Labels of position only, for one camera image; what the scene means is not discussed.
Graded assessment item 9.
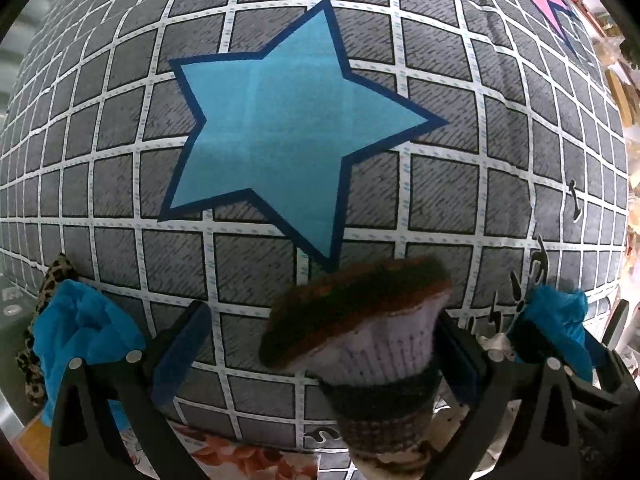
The grey checked star blanket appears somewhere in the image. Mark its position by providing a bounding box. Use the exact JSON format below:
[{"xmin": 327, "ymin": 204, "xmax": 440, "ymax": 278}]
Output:
[{"xmin": 0, "ymin": 0, "xmax": 631, "ymax": 456}]

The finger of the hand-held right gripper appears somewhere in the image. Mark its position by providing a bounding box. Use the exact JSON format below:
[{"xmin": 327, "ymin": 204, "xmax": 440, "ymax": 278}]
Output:
[
  {"xmin": 600, "ymin": 300, "xmax": 631, "ymax": 363},
  {"xmin": 507, "ymin": 310, "xmax": 551, "ymax": 366}
]

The brown white knit sock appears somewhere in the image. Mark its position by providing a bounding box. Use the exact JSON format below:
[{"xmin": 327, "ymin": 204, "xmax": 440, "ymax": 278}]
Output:
[{"xmin": 259, "ymin": 255, "xmax": 453, "ymax": 473}]

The blue cloth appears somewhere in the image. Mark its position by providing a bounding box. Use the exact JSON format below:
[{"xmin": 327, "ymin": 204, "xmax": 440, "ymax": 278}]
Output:
[
  {"xmin": 32, "ymin": 280, "xmax": 146, "ymax": 426},
  {"xmin": 520, "ymin": 284, "xmax": 593, "ymax": 383}
]

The white printed cardboard box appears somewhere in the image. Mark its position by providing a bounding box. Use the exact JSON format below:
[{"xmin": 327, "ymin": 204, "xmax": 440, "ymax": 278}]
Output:
[{"xmin": 15, "ymin": 410, "xmax": 321, "ymax": 480}]

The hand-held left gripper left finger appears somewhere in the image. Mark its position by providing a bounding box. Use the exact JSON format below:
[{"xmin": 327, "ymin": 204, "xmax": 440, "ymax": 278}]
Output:
[{"xmin": 49, "ymin": 300, "xmax": 213, "ymax": 480}]

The leopard print cloth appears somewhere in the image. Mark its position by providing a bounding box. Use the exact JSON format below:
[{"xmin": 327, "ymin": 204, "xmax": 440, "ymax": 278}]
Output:
[{"xmin": 15, "ymin": 252, "xmax": 78, "ymax": 411}]

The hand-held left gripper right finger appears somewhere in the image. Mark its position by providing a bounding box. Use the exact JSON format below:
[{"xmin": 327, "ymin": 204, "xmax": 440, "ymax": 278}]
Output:
[{"xmin": 435, "ymin": 307, "xmax": 583, "ymax": 480}]

